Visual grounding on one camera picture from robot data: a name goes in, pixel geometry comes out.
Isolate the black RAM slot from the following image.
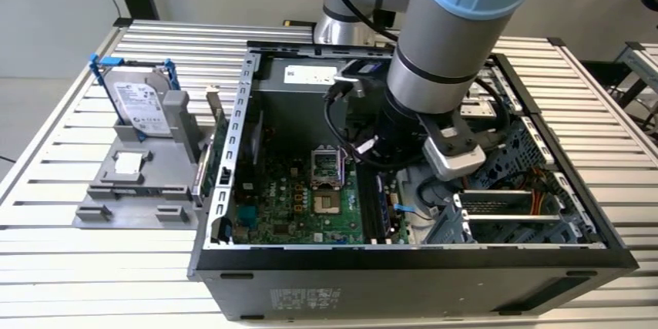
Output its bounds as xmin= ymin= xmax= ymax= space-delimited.
xmin=356 ymin=169 xmax=374 ymax=243
xmin=370 ymin=170 xmax=387 ymax=243
xmin=363 ymin=169 xmax=380 ymax=243

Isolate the metal slat side table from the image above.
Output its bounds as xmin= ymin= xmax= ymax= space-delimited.
xmin=609 ymin=42 xmax=658 ymax=129

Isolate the green motherboard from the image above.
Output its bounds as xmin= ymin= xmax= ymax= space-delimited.
xmin=234 ymin=147 xmax=412 ymax=244

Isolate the grey parts rack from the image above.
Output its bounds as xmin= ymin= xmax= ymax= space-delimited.
xmin=71 ymin=89 xmax=218 ymax=230

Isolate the black open PC case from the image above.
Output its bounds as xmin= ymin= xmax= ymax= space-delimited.
xmin=187 ymin=39 xmax=638 ymax=321

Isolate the silver CPU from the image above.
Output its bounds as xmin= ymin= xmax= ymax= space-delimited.
xmin=112 ymin=154 xmax=143 ymax=175

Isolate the grey power supply unit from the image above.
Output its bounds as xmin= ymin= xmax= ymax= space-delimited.
xmin=251 ymin=55 xmax=356 ymax=153

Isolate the green graphics card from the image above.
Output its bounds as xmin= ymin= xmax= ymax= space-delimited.
xmin=192 ymin=86 xmax=231 ymax=206

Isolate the green RAM stick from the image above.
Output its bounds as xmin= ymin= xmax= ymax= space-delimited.
xmin=375 ymin=173 xmax=390 ymax=233

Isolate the hard disk in blue carrier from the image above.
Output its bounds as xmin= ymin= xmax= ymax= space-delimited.
xmin=87 ymin=55 xmax=180 ymax=141

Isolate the CPU socket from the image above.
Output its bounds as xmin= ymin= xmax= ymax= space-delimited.
xmin=312 ymin=189 xmax=344 ymax=214

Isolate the metal socket cover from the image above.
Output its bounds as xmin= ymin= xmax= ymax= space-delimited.
xmin=311 ymin=146 xmax=344 ymax=187

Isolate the black camera bracket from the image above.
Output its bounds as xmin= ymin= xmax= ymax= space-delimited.
xmin=416 ymin=112 xmax=478 ymax=156

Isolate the silver drive bay cage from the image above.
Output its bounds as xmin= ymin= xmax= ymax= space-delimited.
xmin=459 ymin=53 xmax=515 ymax=122

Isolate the coloured power wire bundle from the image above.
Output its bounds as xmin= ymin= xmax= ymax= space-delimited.
xmin=522 ymin=165 xmax=549 ymax=217

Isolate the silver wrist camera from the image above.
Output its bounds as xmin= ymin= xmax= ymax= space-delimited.
xmin=423 ymin=139 xmax=488 ymax=183
xmin=336 ymin=59 xmax=386 ymax=98

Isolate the black looped wire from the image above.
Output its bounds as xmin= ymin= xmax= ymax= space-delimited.
xmin=414 ymin=174 xmax=456 ymax=213

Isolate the silver disk bay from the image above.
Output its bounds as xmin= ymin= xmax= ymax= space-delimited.
xmin=423 ymin=169 xmax=602 ymax=247

